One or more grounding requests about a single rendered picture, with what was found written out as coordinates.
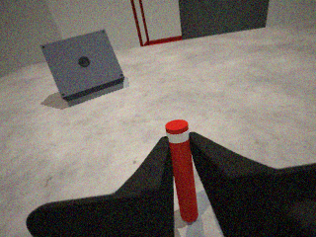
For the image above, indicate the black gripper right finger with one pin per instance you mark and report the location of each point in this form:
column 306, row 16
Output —
column 246, row 196

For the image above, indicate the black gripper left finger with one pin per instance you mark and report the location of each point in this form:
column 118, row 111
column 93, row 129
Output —
column 142, row 207

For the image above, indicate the grey sloped panel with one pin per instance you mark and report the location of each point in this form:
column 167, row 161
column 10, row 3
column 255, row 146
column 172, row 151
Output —
column 82, row 65

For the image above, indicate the red peg with white band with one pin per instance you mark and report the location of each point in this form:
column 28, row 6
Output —
column 177, row 132

